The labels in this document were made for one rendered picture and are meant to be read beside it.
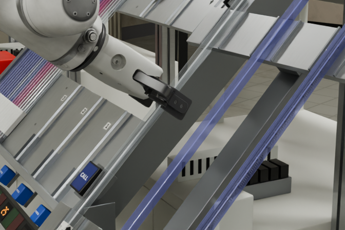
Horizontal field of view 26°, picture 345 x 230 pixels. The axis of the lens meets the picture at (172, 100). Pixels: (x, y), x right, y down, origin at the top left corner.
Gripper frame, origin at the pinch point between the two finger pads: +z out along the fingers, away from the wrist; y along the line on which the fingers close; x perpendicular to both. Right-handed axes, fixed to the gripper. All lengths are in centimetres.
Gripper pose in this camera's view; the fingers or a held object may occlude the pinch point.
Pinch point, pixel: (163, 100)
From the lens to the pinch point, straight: 104.8
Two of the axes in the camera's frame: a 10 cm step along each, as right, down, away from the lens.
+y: -5.7, -2.1, 7.9
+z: 6.6, 4.6, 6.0
